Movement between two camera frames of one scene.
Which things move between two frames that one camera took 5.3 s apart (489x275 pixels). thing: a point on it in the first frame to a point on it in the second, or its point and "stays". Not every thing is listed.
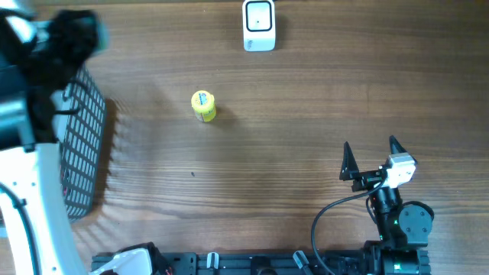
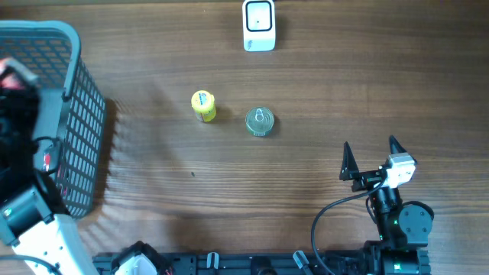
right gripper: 350,170 stays
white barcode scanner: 259,25 stays
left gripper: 66,40 to 24,103
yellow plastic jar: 203,103 stays
